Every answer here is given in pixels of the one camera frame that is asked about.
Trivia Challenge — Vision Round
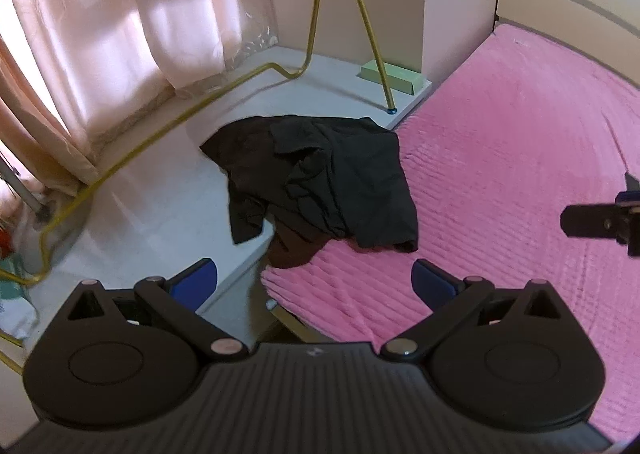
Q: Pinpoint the gold metal clothes rack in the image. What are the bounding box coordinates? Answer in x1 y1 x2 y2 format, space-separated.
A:
0 0 399 380

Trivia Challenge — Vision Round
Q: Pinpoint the wooden bed frame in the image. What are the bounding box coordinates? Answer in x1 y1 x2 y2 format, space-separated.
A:
266 299 333 346

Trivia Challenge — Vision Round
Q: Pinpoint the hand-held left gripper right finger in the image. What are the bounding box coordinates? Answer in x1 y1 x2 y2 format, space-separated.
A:
382 258 571 362

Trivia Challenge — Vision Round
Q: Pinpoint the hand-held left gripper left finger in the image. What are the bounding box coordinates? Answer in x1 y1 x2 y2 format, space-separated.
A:
67 258 248 362

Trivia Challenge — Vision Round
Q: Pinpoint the green box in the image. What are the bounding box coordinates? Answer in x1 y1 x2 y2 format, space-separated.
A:
356 59 427 96

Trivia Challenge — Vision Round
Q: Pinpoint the brown garment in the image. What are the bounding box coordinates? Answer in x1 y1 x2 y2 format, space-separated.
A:
267 221 332 270

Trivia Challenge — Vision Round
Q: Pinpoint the black long-sleeve shirt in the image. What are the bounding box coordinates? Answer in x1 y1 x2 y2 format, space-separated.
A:
199 115 420 253

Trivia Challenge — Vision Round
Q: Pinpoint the beige bed headboard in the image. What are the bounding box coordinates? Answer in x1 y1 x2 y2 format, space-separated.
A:
494 0 640 88

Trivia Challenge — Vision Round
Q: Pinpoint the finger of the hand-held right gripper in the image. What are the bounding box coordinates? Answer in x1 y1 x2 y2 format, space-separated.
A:
560 171 640 257

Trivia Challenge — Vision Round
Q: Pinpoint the pink curtain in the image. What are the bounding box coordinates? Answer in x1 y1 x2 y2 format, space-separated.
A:
0 0 281 197

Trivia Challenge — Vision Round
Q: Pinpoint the white window ledge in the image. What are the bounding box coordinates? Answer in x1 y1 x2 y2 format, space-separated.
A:
20 44 434 335

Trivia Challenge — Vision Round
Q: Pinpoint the pink ribbed blanket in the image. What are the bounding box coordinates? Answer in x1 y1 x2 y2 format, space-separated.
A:
260 22 640 435

